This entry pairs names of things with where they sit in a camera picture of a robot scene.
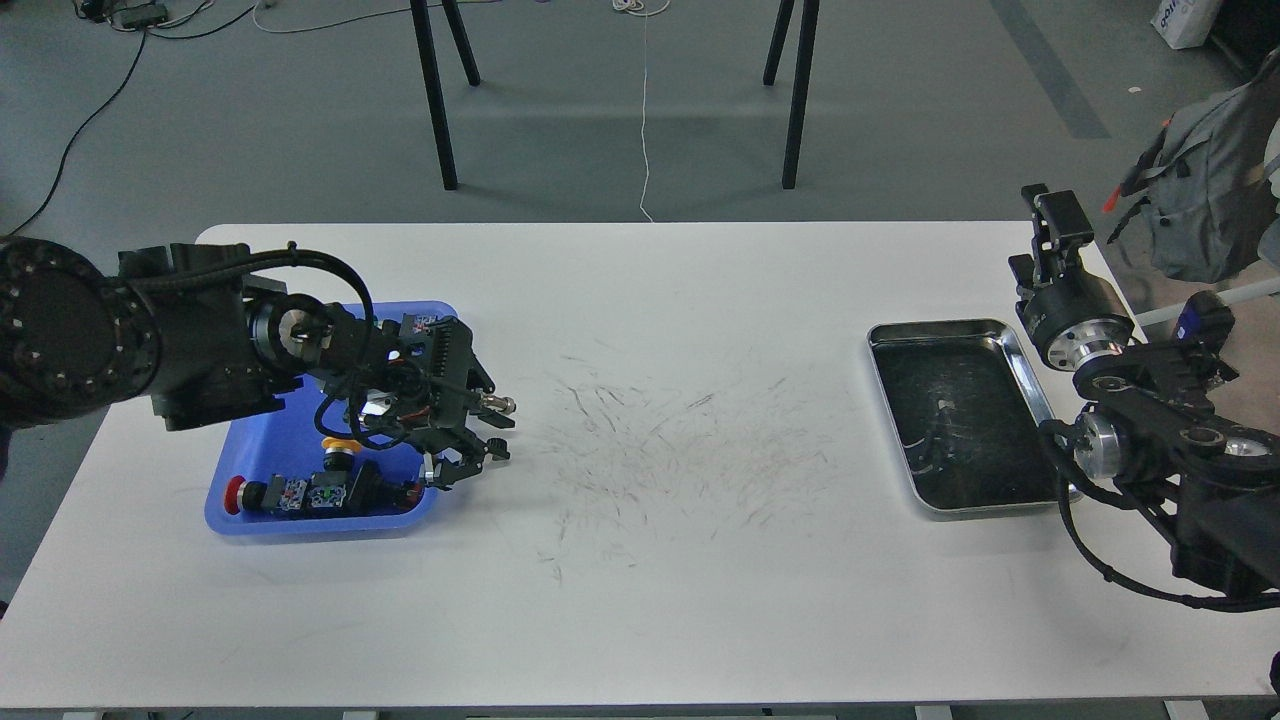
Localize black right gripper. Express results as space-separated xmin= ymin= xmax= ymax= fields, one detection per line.
xmin=1007 ymin=183 xmax=1135 ymax=372

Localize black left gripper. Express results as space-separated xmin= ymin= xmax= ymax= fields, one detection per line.
xmin=396 ymin=316 xmax=516 ymax=491

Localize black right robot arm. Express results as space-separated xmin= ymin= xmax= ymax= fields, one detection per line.
xmin=1009 ymin=184 xmax=1279 ymax=612

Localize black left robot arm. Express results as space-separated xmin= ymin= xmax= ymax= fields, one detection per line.
xmin=1 ymin=234 xmax=515 ymax=489

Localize yellow mushroom push button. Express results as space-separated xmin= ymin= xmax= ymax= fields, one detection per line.
xmin=321 ymin=436 xmax=364 ymax=474

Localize grey backpack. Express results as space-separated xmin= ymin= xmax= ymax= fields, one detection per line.
xmin=1103 ymin=50 xmax=1279 ymax=284

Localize blue plastic tray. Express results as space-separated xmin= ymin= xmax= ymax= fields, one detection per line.
xmin=204 ymin=300 xmax=457 ymax=539

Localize shiny metal tray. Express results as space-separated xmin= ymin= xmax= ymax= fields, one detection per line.
xmin=867 ymin=318 xmax=1060 ymax=521

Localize white box on floor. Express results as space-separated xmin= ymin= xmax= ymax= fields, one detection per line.
xmin=1149 ymin=0 xmax=1222 ymax=51

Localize right black stand legs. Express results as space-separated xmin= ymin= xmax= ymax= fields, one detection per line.
xmin=762 ymin=0 xmax=820 ymax=191

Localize black stand legs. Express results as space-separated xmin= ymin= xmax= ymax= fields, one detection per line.
xmin=410 ymin=1 xmax=483 ymax=191
xmin=762 ymin=0 xmax=820 ymax=191

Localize left black stand legs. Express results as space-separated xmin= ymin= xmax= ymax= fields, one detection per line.
xmin=410 ymin=1 xmax=483 ymax=191

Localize black switch red terminals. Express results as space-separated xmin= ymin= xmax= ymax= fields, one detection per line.
xmin=344 ymin=460 xmax=425 ymax=516

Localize green button black switch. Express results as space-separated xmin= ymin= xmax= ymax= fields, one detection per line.
xmin=398 ymin=313 xmax=442 ymax=340

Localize red button switch block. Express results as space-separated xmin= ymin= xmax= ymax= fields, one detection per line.
xmin=221 ymin=475 xmax=351 ymax=520

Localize white floor cable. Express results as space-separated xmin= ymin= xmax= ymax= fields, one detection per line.
xmin=250 ymin=0 xmax=673 ymax=223

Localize black floor cable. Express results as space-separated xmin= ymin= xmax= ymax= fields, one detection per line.
xmin=0 ymin=0 xmax=261 ymax=243

